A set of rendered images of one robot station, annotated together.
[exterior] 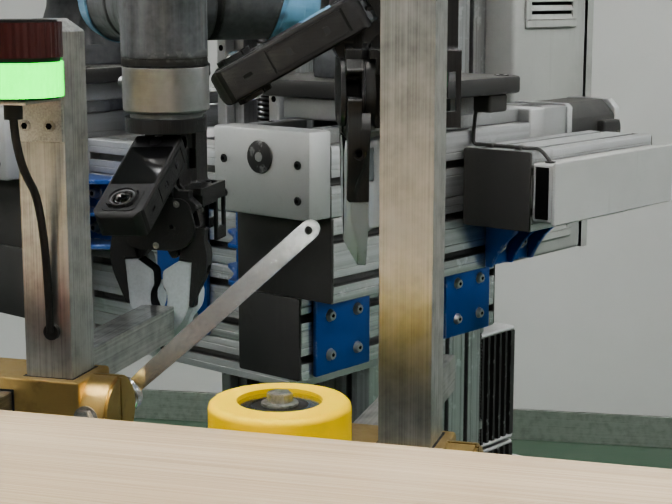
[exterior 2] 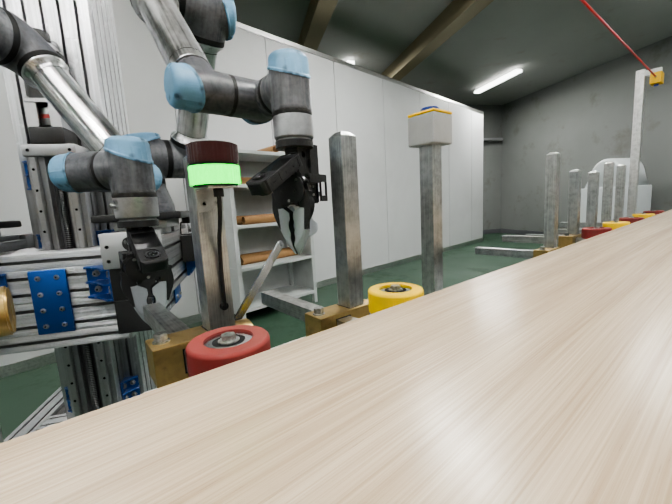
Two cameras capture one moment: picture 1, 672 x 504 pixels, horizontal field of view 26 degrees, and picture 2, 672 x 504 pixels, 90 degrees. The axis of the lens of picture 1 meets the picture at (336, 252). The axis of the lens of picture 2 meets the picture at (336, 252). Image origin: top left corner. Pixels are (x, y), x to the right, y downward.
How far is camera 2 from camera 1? 0.75 m
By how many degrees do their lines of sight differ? 54
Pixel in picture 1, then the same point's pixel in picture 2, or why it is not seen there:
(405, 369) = (355, 279)
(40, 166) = (211, 224)
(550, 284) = not seen: hidden behind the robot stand
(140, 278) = (140, 294)
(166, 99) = (149, 210)
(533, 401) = not seen: hidden behind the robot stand
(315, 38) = (291, 168)
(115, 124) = not seen: outside the picture
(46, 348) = (220, 315)
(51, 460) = (427, 326)
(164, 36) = (145, 182)
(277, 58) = (282, 175)
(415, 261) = (356, 241)
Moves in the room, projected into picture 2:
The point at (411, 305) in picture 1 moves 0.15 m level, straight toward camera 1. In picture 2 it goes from (356, 256) to (436, 261)
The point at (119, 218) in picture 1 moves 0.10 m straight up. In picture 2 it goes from (157, 262) to (150, 204)
